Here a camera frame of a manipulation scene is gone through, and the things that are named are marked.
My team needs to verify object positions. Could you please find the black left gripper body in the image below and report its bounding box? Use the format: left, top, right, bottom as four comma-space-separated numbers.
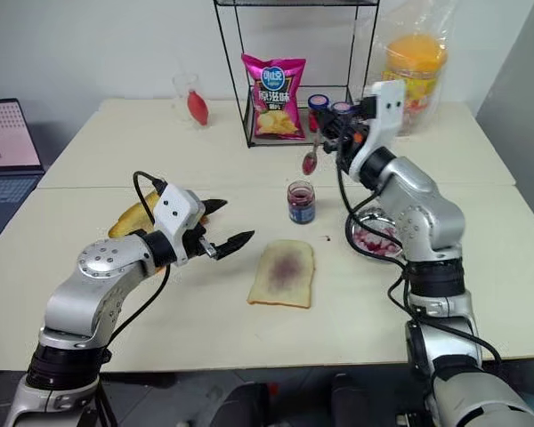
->
174, 200, 219, 268

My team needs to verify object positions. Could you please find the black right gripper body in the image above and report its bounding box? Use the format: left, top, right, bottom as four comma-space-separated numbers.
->
336, 97, 378, 175

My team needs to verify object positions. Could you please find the spoon with purple jam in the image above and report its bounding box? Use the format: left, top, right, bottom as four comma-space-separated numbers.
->
301, 135, 333, 177

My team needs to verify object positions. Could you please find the white bread slice with jam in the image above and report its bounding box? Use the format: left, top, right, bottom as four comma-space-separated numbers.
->
247, 238, 316, 310

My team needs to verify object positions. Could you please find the open glass jam jar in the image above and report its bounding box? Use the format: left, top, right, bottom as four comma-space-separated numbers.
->
287, 180, 316, 224

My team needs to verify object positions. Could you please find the plate with jam smears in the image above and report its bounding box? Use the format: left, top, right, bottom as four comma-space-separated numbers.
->
346, 207, 404, 262

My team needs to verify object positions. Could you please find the pink potato chips bag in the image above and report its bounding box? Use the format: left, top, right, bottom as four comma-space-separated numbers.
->
241, 52, 307, 141

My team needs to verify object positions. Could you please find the red pouch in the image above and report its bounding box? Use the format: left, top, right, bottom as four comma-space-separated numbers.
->
185, 88, 211, 127

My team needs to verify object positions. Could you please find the orange-lidded snack jar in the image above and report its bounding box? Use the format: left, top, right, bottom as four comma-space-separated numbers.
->
382, 35, 449, 134

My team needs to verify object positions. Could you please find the clear plastic bag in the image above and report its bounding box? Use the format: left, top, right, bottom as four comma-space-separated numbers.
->
373, 0, 455, 137

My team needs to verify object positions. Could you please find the dark blue laptop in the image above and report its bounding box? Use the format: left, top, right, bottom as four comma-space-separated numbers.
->
0, 98, 45, 257

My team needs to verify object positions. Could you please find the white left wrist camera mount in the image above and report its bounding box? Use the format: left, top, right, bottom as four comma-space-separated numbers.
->
153, 184, 206, 245

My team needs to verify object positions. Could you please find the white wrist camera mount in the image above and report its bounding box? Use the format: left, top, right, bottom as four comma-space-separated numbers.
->
153, 184, 206, 245
349, 79, 406, 177

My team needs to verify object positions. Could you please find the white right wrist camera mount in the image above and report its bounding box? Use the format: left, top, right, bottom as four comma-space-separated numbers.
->
349, 79, 406, 177

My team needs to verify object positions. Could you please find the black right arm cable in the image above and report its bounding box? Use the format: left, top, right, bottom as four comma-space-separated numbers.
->
336, 162, 504, 370

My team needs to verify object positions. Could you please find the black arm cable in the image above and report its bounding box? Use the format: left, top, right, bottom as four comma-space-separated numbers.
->
336, 162, 504, 370
95, 170, 173, 427

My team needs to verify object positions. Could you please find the black wire rack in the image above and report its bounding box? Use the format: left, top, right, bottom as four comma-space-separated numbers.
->
213, 0, 379, 149

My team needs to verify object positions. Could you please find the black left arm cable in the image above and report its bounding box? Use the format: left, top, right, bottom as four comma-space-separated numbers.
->
95, 170, 173, 427

